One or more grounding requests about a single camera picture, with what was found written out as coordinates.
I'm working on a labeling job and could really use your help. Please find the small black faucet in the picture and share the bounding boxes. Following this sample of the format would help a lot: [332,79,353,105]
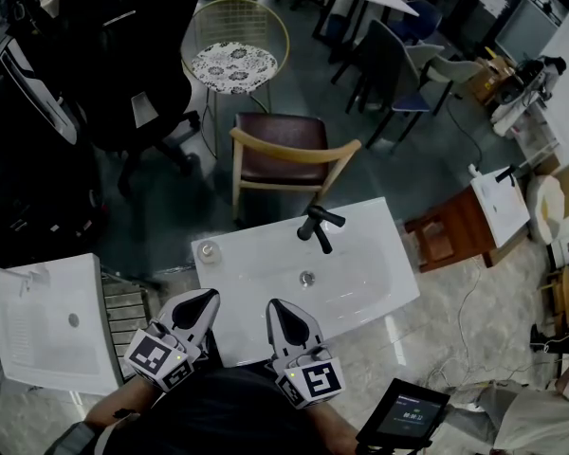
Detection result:
[494,163,518,188]

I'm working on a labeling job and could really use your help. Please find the person's torso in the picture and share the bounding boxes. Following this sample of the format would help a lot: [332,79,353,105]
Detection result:
[45,329,361,455]

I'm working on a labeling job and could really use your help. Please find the wooden chair brown seat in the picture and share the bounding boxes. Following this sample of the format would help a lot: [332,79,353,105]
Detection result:
[229,111,363,222]

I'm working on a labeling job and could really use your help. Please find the large black equipment cabinet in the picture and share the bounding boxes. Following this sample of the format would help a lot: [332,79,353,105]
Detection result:
[0,35,110,264]

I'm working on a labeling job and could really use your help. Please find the person's left forearm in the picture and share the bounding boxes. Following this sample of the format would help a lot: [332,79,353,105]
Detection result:
[83,374,165,428]

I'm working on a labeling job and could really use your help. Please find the black mesh office chair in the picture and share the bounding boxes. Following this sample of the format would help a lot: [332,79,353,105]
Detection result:
[56,0,203,196]

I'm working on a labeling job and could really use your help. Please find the open cardboard box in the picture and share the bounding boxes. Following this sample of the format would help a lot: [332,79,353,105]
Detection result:
[467,54,516,108]

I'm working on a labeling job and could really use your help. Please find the white floor cable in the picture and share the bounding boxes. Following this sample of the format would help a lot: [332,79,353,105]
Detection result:
[424,253,551,388]

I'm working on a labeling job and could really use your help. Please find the small white sink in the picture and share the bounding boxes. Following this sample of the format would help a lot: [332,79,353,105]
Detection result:
[468,166,532,249]

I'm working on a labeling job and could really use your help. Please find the blue dining chair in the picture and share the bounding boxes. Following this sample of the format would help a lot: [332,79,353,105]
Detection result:
[397,0,445,42]

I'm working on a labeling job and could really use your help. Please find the light grey dining chair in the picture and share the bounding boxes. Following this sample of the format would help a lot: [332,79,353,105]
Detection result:
[405,45,485,116]

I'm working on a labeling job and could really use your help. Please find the black tablet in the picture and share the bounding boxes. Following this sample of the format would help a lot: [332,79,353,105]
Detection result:
[355,377,451,449]

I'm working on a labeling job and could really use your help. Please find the white crumpled sheet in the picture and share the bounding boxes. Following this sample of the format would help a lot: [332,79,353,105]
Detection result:
[473,379,569,455]

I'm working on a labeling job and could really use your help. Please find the dark grey dining chair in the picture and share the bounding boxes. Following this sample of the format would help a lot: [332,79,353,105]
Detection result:
[331,18,432,149]

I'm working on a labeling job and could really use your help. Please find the black floor cable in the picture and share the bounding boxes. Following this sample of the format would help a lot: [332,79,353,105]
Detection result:
[445,97,485,170]

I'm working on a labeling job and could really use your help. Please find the brown wooden stool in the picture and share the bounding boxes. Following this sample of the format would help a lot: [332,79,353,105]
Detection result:
[404,187,527,274]

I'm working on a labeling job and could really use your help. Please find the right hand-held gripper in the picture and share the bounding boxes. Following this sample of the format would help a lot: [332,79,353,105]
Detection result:
[264,298,346,410]

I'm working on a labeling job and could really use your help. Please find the black equipment base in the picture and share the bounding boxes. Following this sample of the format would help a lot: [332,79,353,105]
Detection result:
[529,322,569,355]

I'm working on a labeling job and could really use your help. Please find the person's right forearm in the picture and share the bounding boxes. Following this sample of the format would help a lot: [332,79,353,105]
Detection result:
[307,400,366,449]

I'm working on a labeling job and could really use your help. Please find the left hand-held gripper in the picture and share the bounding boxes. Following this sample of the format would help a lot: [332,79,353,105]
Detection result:
[122,287,222,392]

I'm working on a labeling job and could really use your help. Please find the gold wire chair floral cushion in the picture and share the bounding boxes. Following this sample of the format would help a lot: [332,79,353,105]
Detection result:
[179,0,291,160]

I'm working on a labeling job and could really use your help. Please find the grey slatted metal rack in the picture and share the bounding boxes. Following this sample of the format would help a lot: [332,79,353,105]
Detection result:
[99,272,162,378]

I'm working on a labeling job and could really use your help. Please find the white laundry sink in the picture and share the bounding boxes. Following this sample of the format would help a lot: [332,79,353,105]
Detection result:
[0,252,124,396]

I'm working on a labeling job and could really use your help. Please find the white ceramic sink basin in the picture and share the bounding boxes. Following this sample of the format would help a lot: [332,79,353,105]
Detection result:
[191,196,421,368]

